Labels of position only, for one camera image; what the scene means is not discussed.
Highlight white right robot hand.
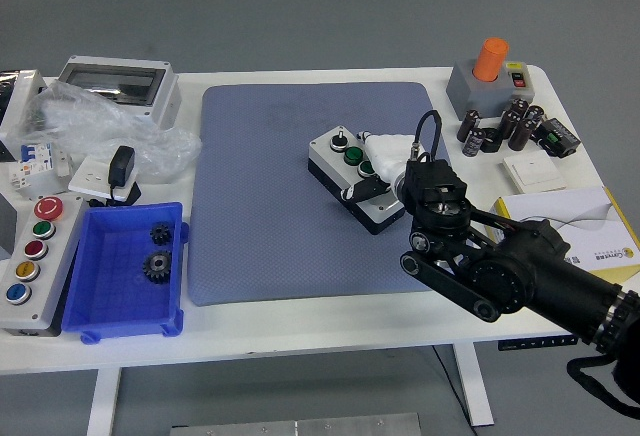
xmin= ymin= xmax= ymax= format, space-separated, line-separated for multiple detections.
xmin=339 ymin=129 xmax=419 ymax=203

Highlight grey four-button control box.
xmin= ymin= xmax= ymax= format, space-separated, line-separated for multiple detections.
xmin=306 ymin=124 xmax=406 ymax=236

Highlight grey five-button control box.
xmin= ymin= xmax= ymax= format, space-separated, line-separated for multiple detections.
xmin=0 ymin=194 xmax=86 ymax=338

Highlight black capacitor printed sleeve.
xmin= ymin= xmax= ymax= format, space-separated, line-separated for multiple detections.
xmin=462 ymin=128 xmax=487 ymax=158

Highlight grey-blue padded mat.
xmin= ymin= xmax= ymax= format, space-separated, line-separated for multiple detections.
xmin=187 ymin=80 xmax=454 ymax=307

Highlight orange cylinder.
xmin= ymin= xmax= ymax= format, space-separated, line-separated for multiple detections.
xmin=472 ymin=36 xmax=510 ymax=82

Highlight black module green terminal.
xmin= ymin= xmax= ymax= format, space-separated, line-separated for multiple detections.
xmin=535 ymin=116 xmax=582 ymax=158

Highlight white yellow booklet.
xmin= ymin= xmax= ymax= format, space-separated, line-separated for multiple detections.
xmin=487 ymin=185 xmax=640 ymax=277

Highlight small black gear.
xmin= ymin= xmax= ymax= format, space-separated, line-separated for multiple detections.
xmin=149 ymin=223 xmax=175 ymax=246

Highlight black table control panel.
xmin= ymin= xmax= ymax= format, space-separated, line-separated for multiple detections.
xmin=497 ymin=335 xmax=580 ymax=352

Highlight white table leg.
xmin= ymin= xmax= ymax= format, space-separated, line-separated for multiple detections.
xmin=452 ymin=343 xmax=496 ymax=427
xmin=87 ymin=368 xmax=123 ymax=436

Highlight large black gear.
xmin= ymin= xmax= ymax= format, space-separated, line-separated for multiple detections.
xmin=141 ymin=250 xmax=174 ymax=285

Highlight black power adapter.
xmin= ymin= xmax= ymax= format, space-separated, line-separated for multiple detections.
xmin=107 ymin=145 xmax=137 ymax=190

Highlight grey distribution box clear lid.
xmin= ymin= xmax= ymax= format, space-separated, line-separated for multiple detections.
xmin=55 ymin=54 xmax=182 ymax=130

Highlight grey metal plate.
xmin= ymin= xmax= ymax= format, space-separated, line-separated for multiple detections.
xmin=169 ymin=411 xmax=421 ymax=436

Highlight clear plastic bag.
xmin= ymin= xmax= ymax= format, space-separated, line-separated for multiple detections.
xmin=17 ymin=80 xmax=204 ymax=180

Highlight blue plastic bin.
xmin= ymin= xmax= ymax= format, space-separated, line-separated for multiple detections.
xmin=60 ymin=200 xmax=190 ymax=345

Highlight white circuit breaker blue levers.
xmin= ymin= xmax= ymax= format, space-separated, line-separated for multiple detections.
xmin=7 ymin=141 xmax=72 ymax=192

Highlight grey metal box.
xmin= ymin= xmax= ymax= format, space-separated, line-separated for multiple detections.
xmin=0 ymin=190 xmax=21 ymax=262

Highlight black ring clamp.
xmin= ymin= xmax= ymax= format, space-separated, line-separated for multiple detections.
xmin=479 ymin=127 xmax=504 ymax=153

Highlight grey switch box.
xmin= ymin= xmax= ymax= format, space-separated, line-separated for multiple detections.
xmin=445 ymin=59 xmax=536 ymax=120

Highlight white wall switch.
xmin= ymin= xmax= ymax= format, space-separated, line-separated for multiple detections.
xmin=502 ymin=153 xmax=567 ymax=192

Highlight black cable under table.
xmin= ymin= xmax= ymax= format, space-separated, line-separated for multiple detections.
xmin=432 ymin=345 xmax=474 ymax=427

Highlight black power cord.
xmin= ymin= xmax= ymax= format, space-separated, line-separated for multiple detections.
xmin=87 ymin=181 xmax=143 ymax=208

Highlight white wall socket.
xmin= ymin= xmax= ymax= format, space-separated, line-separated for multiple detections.
xmin=67 ymin=155 xmax=144 ymax=202

